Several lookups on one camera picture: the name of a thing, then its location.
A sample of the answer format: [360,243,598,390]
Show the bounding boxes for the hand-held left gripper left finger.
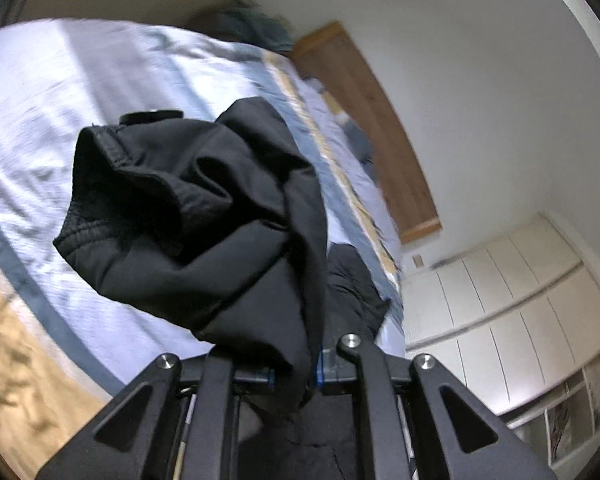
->
[36,351,277,480]

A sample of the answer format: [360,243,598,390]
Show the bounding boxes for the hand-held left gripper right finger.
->
[312,332,557,480]

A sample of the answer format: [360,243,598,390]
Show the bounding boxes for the black pants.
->
[52,96,392,480]

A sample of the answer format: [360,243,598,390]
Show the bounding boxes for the white wardrobe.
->
[400,211,600,428]

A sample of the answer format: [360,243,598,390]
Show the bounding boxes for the grey pillow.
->
[342,119,378,167]

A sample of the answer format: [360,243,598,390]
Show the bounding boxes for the wooden headboard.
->
[290,21,443,246]

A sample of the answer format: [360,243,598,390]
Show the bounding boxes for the light blue striped bedspread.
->
[0,17,406,398]

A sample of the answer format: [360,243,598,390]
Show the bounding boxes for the teal cloth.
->
[212,4,295,55]

